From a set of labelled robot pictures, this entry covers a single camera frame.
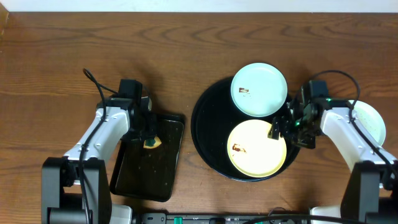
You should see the green and yellow sponge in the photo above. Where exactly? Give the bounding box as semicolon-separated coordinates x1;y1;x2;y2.
144;136;162;149

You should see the yellow plate with stain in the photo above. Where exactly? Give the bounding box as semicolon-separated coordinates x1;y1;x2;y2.
227;119;287;178

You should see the green plate with stain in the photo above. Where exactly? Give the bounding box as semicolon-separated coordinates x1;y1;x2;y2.
230;63;288;118

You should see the black rectangular tray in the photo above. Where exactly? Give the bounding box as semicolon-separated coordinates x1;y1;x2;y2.
109;114;185;202

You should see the light green plate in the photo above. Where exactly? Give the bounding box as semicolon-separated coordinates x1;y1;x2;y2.
354;101;386;146

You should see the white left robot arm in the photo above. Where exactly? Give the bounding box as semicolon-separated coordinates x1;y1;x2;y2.
41;96;152;223

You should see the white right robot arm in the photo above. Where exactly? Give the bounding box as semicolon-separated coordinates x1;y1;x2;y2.
268;98;397;223

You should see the black round tray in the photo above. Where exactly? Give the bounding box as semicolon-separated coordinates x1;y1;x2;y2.
191;77;300;182

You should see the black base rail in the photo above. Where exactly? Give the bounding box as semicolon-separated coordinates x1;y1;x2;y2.
131;210;293;224

